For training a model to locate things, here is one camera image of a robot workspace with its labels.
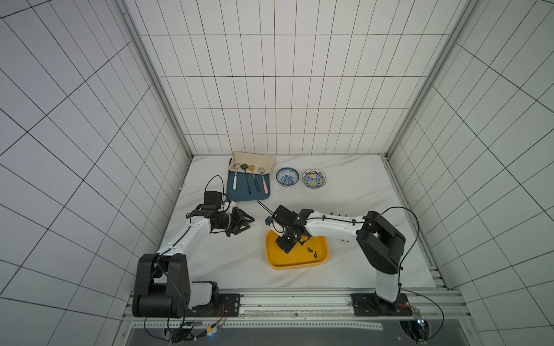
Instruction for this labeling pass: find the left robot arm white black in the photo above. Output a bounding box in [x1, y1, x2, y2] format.
[132, 191, 255, 319]

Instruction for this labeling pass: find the white handled spoon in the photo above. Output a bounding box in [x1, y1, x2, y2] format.
[232, 163, 240, 190]

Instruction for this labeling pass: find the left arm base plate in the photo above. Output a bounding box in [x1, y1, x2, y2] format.
[185, 294, 242, 319]

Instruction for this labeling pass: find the black handled spoon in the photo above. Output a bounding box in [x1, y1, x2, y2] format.
[240, 163, 252, 195]

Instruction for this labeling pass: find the beige folded cloth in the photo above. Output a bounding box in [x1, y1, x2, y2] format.
[228, 151, 276, 174]

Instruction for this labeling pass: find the yellow blue patterned bowl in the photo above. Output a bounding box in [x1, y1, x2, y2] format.
[302, 169, 327, 190]

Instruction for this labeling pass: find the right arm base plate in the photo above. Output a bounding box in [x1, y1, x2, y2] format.
[351, 294, 413, 317]

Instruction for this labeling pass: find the gold blue handled spoon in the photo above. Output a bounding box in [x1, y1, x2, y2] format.
[248, 165, 261, 192]

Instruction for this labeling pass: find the aluminium mounting rail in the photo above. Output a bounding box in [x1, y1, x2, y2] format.
[123, 288, 473, 332]

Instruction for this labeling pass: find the dark blue rectangular tray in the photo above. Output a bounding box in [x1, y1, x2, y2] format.
[226, 171, 271, 202]

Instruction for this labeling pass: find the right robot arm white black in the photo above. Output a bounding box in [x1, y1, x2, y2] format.
[265, 206, 406, 304]

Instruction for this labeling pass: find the pink handled spoon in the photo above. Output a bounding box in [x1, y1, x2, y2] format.
[258, 167, 269, 195]

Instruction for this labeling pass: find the yellow plastic storage tray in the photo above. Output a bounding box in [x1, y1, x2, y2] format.
[265, 231, 329, 270]

